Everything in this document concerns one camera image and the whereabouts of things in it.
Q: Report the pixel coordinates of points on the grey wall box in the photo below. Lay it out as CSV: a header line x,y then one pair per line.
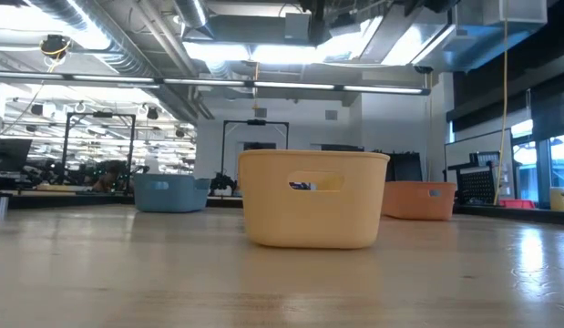
x,y
331,115
260,112

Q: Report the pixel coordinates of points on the yellow cylinder container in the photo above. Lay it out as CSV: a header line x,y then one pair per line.
x,y
558,199

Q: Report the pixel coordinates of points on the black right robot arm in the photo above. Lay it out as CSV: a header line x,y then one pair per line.
x,y
441,3

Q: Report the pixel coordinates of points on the black window frame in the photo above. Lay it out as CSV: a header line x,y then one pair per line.
x,y
543,168

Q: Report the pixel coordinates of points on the black flat panel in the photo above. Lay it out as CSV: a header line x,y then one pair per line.
x,y
404,166

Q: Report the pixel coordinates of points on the black perforated rack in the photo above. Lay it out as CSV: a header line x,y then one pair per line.
x,y
475,184

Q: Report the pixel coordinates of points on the long overhead light bar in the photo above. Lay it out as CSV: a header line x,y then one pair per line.
x,y
208,82

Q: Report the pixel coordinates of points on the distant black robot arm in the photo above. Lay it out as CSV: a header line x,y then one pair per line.
x,y
223,182

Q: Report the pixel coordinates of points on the yellow plastic basket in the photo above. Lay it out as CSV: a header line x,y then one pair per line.
x,y
309,214

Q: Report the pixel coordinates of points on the white partition panel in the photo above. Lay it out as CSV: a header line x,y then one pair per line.
x,y
464,148

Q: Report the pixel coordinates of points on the person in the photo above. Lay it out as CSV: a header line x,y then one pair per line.
x,y
107,177

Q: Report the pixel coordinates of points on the orange plastic basket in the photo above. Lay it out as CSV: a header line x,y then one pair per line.
x,y
416,202

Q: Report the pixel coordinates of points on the red parts bin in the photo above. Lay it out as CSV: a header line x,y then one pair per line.
x,y
516,203

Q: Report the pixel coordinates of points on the silver table post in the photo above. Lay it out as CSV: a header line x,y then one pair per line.
x,y
2,207

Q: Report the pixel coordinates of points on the blue plastic basket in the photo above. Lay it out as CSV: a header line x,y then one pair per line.
x,y
170,196

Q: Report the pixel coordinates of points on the dark computer monitor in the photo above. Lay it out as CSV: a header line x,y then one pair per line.
x,y
10,155

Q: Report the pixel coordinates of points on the black square gantry frame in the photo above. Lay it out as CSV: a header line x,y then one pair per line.
x,y
223,146
65,146

